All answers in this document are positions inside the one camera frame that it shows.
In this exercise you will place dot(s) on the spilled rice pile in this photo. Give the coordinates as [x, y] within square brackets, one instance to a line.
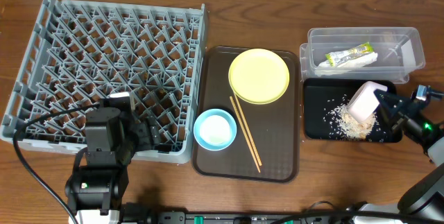
[342, 126]

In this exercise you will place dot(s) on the brown serving tray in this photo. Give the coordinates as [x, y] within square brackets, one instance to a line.
[274, 126]

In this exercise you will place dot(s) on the white paper cup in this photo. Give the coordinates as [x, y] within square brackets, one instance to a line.
[215, 130]

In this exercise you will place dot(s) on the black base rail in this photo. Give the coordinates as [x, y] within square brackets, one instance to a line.
[243, 218]

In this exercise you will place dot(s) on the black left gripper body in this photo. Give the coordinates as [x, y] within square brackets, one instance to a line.
[144, 136]

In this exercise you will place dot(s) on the wooden chopstick right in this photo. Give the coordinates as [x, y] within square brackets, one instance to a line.
[250, 137]

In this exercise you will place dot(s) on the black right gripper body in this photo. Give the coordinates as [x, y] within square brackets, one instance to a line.
[414, 119]

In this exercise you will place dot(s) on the black waste tray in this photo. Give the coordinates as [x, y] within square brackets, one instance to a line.
[316, 92]

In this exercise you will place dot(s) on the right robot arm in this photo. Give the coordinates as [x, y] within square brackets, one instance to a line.
[425, 198]

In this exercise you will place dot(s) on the clear plastic bin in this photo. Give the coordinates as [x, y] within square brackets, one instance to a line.
[399, 52]

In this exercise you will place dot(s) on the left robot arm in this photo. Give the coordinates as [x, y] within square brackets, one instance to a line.
[100, 174]

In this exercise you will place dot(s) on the yellow plate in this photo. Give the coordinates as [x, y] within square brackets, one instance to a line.
[258, 76]

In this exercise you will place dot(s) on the blue bowl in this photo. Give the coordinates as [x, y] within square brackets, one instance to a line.
[226, 115]

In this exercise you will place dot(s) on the wooden chopstick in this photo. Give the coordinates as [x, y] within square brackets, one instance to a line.
[245, 134]
[250, 137]

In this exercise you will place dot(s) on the white bowl with rice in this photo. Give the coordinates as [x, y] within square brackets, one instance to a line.
[364, 102]

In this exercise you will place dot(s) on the green snack wrapper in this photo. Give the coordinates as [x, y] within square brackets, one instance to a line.
[338, 58]

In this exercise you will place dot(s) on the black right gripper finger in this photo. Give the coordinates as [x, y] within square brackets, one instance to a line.
[386, 97]
[389, 112]

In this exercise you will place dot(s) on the wooden chopstick left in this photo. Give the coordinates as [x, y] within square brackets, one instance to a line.
[245, 134]

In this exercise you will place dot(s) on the grey plastic dish rack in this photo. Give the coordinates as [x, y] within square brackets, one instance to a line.
[82, 51]

